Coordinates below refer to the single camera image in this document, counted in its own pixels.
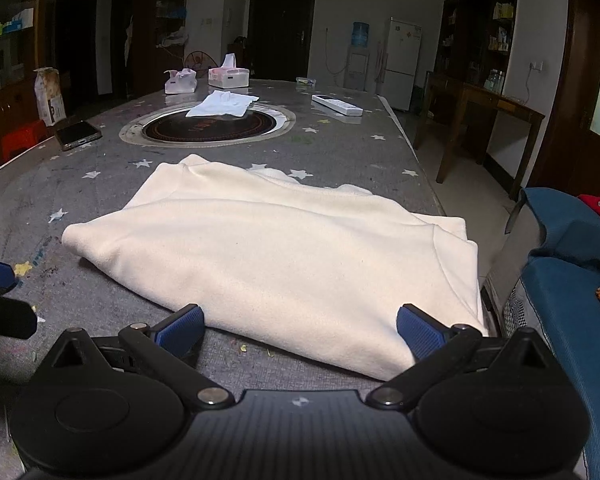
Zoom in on grey star-patterned tablecloth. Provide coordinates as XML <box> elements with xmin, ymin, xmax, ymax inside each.
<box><xmin>0</xmin><ymin>78</ymin><xmax>491</xmax><ymax>480</ymax></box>

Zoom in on cream fleece sweater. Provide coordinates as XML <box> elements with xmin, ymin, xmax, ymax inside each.
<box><xmin>61</xmin><ymin>154</ymin><xmax>488</xmax><ymax>382</ymax></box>

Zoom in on pink and white tissue box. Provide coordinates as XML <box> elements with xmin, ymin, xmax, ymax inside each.
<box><xmin>208</xmin><ymin>53</ymin><xmax>251</xmax><ymax>87</ymax></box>

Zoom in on blue sofa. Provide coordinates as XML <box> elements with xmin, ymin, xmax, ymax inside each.
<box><xmin>487</xmin><ymin>187</ymin><xmax>600</xmax><ymax>480</ymax></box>

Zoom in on wooden door with frosted glass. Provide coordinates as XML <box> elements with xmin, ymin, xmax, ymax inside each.
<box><xmin>522</xmin><ymin>0</ymin><xmax>600</xmax><ymax>201</ymax></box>

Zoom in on dark wooden door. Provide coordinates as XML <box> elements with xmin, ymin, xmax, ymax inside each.
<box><xmin>247</xmin><ymin>0</ymin><xmax>318</xmax><ymax>82</ymax></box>

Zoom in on smartphone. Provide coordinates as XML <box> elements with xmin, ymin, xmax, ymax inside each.
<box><xmin>55</xmin><ymin>120</ymin><xmax>103</xmax><ymax>152</ymax></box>

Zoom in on wooden display shelf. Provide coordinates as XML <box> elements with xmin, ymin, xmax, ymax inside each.
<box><xmin>130</xmin><ymin>0</ymin><xmax>191</xmax><ymax>101</ymax></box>

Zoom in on round floor fan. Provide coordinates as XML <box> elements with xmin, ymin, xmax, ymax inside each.
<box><xmin>184</xmin><ymin>50</ymin><xmax>218</xmax><ymax>73</ymax></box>

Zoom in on red plastic stool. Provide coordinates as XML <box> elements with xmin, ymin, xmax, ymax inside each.
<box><xmin>1</xmin><ymin>120</ymin><xmax>48</xmax><ymax>163</ymax></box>

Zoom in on wooden desk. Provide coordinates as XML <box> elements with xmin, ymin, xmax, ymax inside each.
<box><xmin>414</xmin><ymin>71</ymin><xmax>546</xmax><ymax>186</ymax></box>

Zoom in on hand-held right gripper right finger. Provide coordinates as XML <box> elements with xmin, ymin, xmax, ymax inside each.
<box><xmin>367</xmin><ymin>303</ymin><xmax>549</xmax><ymax>410</ymax></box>

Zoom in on white refrigerator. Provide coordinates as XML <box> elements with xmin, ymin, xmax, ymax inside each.
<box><xmin>378</xmin><ymin>17</ymin><xmax>423</xmax><ymax>112</ymax></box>

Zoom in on printed paper bag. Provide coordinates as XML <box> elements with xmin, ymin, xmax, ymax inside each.
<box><xmin>33</xmin><ymin>67</ymin><xmax>67</xmax><ymax>127</ymax></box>

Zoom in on round built-in hotplate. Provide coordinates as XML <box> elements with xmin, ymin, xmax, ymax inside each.
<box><xmin>118</xmin><ymin>102</ymin><xmax>297</xmax><ymax>149</ymax></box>

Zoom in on white remote control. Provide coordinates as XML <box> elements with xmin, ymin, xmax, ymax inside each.
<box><xmin>311</xmin><ymin>93</ymin><xmax>364</xmax><ymax>117</ymax></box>

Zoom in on dark wooden bookcase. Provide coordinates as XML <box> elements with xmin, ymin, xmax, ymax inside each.
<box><xmin>435</xmin><ymin>0</ymin><xmax>520</xmax><ymax>96</ymax></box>

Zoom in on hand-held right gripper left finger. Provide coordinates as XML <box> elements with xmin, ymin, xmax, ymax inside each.
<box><xmin>53</xmin><ymin>304</ymin><xmax>234</xmax><ymax>409</ymax></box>

